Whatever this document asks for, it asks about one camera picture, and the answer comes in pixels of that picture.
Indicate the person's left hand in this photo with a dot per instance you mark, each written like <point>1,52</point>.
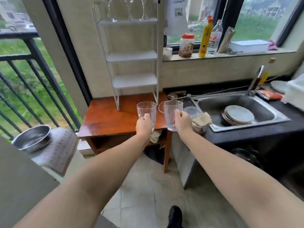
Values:
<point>143,127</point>

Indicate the grey rolled package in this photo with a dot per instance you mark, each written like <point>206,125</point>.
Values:
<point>226,39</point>

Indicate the black window frame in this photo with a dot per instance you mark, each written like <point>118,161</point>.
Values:
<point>228,11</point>

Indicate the small white cup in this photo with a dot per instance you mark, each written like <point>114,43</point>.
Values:
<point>167,54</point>

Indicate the white plastic container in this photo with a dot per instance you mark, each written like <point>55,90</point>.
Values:
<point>294,92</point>

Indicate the white paper sheet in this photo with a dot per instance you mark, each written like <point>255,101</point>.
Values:
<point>175,14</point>

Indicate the person's right forearm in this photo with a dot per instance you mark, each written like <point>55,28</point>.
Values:
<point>237,178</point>

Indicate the oil bottle with cork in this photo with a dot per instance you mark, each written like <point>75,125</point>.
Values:
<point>266,73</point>

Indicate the clear wine glass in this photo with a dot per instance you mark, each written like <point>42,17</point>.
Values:
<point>108,10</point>
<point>144,9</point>
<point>129,8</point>

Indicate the person's left thumb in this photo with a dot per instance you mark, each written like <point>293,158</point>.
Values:
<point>148,117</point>

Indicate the grey patterned cloth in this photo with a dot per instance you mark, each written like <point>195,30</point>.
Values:
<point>60,149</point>

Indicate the clear ribbed drinking glass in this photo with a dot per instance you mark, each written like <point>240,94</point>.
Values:
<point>145,108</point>

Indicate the flat white box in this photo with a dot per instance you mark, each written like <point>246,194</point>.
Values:
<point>249,46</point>

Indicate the clear ribbed glass mug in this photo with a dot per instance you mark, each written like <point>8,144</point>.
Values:
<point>171,110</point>

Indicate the white plate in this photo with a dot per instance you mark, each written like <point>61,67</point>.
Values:
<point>279,86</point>

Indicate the stainless steel sink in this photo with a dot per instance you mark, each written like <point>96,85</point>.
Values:
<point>263,109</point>

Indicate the black balcony railing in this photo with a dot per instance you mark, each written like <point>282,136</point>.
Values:
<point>35,61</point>

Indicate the brown wooden table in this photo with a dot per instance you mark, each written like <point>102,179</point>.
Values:
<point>106,116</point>

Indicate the white metal shelf rack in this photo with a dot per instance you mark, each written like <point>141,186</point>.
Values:
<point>133,56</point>

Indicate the pink plastic item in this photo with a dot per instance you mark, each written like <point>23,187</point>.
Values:
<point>272,45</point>

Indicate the stainless steel bowl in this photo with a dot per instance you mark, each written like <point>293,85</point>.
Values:
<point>32,138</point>

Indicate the person's right thumb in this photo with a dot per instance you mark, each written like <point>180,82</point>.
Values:
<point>177,113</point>

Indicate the clear plastic bottle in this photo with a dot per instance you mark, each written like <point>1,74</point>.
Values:
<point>215,40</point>

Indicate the yellow squeeze bottle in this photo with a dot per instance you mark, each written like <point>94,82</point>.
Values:
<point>205,37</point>

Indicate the red lid plastic jar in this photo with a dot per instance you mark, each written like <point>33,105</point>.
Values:
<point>186,46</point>

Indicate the white rag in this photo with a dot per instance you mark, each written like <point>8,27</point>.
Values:
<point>155,136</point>

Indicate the metal faucet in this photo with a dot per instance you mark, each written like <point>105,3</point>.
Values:
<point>255,81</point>

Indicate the orange snack packet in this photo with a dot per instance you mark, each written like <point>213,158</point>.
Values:
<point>269,94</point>

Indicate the person's left forearm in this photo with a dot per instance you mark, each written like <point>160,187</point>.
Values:
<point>90,180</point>

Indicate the person's right hand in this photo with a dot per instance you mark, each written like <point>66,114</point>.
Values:
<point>183,123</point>

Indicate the stack of white plates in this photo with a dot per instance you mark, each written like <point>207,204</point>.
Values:
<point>238,114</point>

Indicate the person's black shoe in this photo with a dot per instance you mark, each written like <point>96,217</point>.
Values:
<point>175,217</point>

